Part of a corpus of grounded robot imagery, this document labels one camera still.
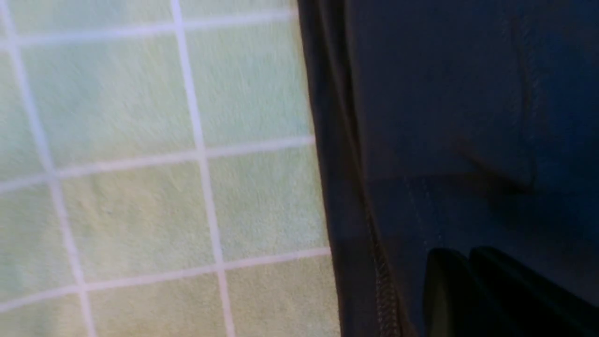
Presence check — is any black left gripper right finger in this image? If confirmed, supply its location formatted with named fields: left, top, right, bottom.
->
left=470, top=247, right=598, bottom=337

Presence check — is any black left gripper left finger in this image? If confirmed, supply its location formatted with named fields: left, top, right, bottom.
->
left=422, top=248, right=515, bottom=337

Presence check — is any dark gray long-sleeve top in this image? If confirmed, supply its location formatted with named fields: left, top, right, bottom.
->
left=298, top=0, right=599, bottom=337

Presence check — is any light green checkered tablecloth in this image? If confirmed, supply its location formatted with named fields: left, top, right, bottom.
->
left=1, top=0, right=341, bottom=337

